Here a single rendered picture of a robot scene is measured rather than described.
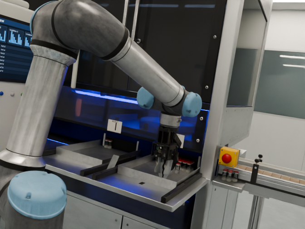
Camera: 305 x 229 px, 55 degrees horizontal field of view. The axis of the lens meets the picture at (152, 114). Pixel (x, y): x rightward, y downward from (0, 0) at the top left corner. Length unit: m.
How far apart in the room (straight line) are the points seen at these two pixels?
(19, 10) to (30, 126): 1.00
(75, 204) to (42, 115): 1.08
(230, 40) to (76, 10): 0.80
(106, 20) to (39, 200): 0.40
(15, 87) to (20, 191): 1.07
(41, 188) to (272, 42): 5.60
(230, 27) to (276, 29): 4.73
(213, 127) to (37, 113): 0.80
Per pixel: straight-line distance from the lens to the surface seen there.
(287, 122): 5.88
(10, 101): 1.66
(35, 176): 0.70
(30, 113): 0.75
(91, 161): 1.30
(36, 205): 0.64
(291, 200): 1.43
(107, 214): 1.65
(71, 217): 1.82
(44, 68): 0.75
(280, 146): 5.92
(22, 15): 1.68
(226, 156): 1.28
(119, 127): 1.51
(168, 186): 1.14
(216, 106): 1.31
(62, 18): 0.69
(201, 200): 1.39
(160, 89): 0.80
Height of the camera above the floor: 1.25
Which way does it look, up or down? 5 degrees down
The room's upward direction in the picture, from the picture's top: 8 degrees clockwise
